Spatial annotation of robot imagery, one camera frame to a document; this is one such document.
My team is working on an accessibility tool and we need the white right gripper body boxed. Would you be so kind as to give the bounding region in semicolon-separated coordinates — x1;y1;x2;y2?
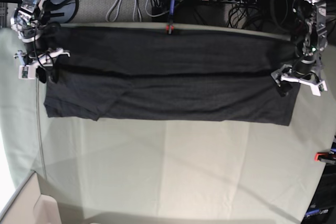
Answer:
14;48;70;80

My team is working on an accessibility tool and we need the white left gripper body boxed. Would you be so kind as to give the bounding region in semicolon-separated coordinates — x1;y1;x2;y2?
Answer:
271;64;328;97

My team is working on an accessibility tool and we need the black t-shirt with colourful logo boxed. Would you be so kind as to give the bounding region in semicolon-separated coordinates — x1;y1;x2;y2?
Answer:
44;26;300;126

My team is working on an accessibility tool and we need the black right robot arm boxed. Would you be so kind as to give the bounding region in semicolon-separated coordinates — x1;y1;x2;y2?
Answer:
10;0;71;83

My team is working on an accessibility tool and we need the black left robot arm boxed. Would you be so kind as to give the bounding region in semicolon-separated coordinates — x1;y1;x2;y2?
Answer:
271;0;328;97

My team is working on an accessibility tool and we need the black round base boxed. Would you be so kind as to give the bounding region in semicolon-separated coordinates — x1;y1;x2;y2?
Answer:
48;0;80;24

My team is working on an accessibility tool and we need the red black clamp right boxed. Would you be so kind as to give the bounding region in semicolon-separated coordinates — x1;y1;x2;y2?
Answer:
314;152;335;165

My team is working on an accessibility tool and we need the red black clamp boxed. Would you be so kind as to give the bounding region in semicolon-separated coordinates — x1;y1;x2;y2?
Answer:
314;152;335;165
166;25;174;35

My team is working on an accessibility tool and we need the red black clamp middle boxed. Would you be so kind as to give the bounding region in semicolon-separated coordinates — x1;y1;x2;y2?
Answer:
166;25;174;35

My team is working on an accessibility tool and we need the white box corner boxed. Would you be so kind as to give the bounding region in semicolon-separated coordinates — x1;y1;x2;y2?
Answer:
1;171;61;224

